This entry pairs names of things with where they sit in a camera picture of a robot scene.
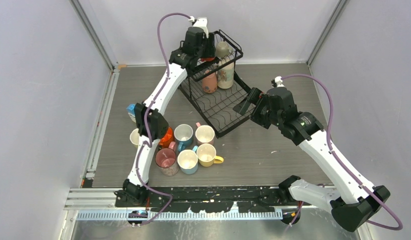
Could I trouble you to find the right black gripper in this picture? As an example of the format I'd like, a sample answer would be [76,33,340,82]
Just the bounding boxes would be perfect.
[233,87,283,129]

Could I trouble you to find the light pink faceted mug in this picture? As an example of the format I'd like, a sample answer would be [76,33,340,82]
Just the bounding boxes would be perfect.
[194,122,216,145]

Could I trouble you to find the yellow mug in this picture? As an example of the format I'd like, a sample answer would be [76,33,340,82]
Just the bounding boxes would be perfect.
[196,143,224,167]

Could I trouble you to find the light blue faceted mug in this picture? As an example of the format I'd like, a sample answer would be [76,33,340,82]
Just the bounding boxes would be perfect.
[177,145,199,175]

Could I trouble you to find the large orange mug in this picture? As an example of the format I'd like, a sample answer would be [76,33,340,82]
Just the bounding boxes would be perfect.
[159,126,174,149]

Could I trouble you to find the pink patterned mug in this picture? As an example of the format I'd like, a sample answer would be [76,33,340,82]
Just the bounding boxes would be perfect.
[155,141,179,176]

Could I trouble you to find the yellow-green faceted mug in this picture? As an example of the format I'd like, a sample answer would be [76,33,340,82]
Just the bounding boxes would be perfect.
[129,128,140,148]

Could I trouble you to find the small orange cup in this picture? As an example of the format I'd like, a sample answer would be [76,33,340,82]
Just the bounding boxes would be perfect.
[200,57,215,62]

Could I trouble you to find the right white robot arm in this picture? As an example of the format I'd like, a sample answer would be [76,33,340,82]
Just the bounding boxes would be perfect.
[233,87,391,232]

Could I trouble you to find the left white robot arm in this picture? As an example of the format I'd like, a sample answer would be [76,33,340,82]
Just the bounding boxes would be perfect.
[116,26,215,207]

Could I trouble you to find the beige grey cup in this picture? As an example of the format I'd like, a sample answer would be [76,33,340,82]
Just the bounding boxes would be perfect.
[215,41,232,59]

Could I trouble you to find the cream floral mug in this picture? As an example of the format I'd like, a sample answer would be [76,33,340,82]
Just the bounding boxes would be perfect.
[217,62,235,89]

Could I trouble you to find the salmon pink mug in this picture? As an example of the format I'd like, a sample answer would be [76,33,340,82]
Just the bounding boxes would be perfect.
[202,72,218,94]

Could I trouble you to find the small blue toy block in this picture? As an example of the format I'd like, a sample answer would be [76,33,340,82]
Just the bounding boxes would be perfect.
[126,103,136,123]

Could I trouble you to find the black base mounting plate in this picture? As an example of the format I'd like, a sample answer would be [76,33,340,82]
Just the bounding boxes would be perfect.
[114,186,299,213]

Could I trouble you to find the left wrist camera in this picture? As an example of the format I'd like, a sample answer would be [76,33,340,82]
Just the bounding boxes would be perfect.
[188,16,209,39]

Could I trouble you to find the black wire dish rack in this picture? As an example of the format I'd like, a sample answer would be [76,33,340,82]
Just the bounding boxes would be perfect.
[179,30,254,138]

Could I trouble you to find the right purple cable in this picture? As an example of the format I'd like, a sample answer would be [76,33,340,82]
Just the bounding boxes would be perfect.
[280,73,404,231]

